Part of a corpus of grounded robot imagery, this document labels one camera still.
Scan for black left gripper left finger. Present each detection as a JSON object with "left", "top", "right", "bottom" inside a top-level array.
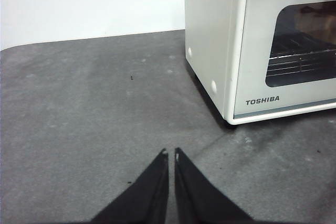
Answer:
[{"left": 90, "top": 147, "right": 170, "bottom": 224}]

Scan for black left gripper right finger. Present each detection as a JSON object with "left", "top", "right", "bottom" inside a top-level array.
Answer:
[{"left": 173, "top": 147, "right": 253, "bottom": 224}]

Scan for oven door with beige handle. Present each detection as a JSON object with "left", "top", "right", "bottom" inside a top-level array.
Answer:
[{"left": 233, "top": 0, "right": 336, "bottom": 120}]

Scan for white Toshiba toaster oven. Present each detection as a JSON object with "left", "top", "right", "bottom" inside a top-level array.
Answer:
[{"left": 184, "top": 0, "right": 336, "bottom": 126}]

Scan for metal wire oven rack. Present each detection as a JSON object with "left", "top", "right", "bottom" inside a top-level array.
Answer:
[{"left": 267, "top": 48, "right": 336, "bottom": 74}]

